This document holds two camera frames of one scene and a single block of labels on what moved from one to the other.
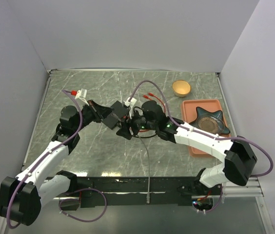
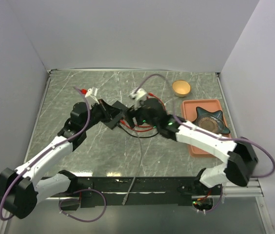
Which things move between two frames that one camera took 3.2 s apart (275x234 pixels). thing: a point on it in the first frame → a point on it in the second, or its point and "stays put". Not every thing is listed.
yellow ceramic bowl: x=181 y=87 stays put
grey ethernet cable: x=148 y=196 → x=139 y=167
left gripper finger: x=103 y=111 → x=112 y=111
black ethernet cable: x=146 y=137 stays put
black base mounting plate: x=137 y=192 stays put
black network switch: x=113 y=118 stays put
